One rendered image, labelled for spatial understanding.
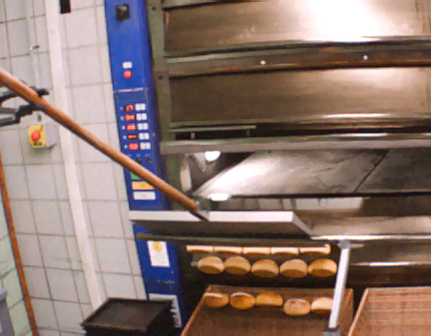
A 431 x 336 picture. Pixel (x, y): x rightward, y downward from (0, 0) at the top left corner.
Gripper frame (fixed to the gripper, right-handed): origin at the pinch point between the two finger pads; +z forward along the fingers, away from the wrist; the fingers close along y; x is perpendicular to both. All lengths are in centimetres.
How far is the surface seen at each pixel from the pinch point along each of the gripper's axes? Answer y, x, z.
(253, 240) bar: 4, -117, 10
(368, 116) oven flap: -40, -128, 41
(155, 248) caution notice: 0, -154, -45
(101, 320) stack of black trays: 32, -140, -58
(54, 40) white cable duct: -71, -110, -80
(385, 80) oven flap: -52, -127, 46
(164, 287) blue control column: 13, -163, -44
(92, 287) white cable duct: 15, -166, -80
